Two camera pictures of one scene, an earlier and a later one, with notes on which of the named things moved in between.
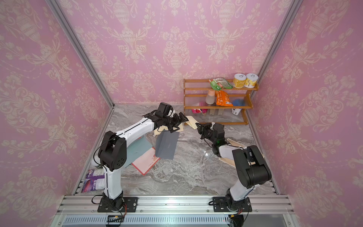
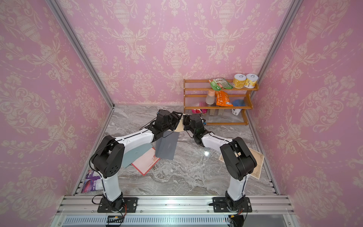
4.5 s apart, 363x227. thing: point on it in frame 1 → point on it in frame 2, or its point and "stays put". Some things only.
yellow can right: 251,80 stays put
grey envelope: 166,144 stays put
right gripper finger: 204,129 → 186,122
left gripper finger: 177,120 stays put
